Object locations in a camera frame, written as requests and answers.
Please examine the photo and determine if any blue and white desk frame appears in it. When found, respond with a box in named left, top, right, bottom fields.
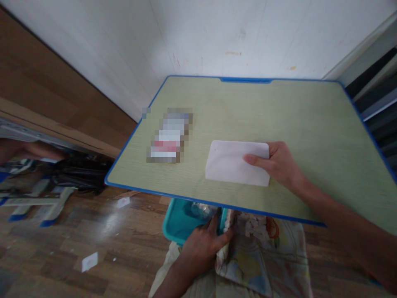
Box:
left=0, top=175, right=76, bottom=229

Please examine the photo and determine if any clear plastic bag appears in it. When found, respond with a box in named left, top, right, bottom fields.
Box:
left=185, top=202, right=219, bottom=221

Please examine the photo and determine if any green desk with blue edge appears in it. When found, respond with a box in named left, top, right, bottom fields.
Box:
left=104, top=75, right=397, bottom=228

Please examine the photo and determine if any black plastic bag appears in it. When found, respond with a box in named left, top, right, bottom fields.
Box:
left=51, top=157, right=110, bottom=195

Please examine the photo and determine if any person's right thumb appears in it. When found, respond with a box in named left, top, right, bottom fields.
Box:
left=243, top=154, right=271, bottom=169

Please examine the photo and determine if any white paper sheet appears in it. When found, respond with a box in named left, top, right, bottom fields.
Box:
left=205, top=140, right=270, bottom=187

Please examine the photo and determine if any person's left thumb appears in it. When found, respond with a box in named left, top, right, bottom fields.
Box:
left=217, top=228, right=235, bottom=248

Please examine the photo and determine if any white window frame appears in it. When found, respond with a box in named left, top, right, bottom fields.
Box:
left=322, top=12, right=397, bottom=162

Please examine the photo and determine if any person's right hand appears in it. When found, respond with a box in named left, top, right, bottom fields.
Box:
left=243, top=141, right=308, bottom=191

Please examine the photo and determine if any person's left hand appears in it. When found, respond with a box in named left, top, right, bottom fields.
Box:
left=183, top=214, right=235, bottom=275

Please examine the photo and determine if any person's left index finger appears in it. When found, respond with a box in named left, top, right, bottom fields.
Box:
left=203, top=214, right=219, bottom=235

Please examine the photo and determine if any brown wooden panel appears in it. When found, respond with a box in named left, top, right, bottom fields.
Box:
left=0, top=6, right=139, bottom=159

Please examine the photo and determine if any white and red package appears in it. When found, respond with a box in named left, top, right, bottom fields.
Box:
left=146, top=107, right=195, bottom=165

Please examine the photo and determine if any teal plastic bin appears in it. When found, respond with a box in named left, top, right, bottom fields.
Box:
left=163, top=198, right=231, bottom=248

